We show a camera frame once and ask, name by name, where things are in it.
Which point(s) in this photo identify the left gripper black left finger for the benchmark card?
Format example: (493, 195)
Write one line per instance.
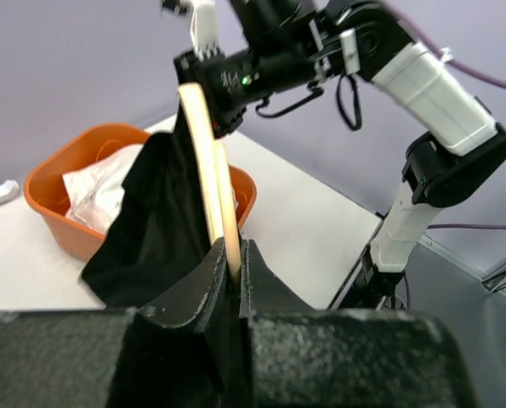
(175, 352)

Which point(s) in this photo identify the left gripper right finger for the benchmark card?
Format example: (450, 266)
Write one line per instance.
(279, 341)

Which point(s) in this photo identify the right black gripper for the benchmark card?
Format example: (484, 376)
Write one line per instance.
(230, 84)

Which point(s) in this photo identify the wooden hanger for black skirt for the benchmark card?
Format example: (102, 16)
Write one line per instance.
(214, 176)

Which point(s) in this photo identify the black skirt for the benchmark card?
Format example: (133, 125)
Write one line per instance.
(160, 234)

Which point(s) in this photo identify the white pleated skirt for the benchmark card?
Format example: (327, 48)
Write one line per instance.
(95, 192)

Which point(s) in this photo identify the orange plastic basket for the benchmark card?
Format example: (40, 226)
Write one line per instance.
(45, 190)

